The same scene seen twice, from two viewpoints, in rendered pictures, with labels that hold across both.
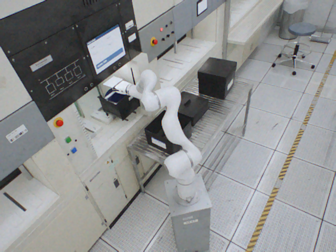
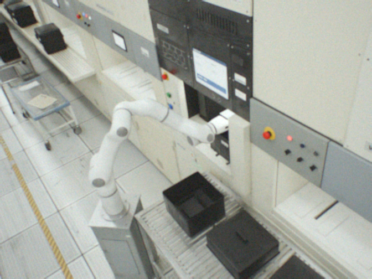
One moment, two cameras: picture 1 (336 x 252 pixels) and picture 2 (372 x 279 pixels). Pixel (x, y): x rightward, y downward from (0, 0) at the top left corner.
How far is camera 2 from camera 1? 2.38 m
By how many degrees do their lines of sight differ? 75
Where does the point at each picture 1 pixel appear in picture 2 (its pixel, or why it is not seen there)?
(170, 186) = (130, 197)
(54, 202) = not seen: hidden behind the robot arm
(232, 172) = not seen: outside the picture
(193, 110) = (220, 241)
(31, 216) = not seen: hidden behind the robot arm
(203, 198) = (99, 221)
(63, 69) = (173, 47)
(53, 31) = (172, 15)
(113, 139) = (206, 150)
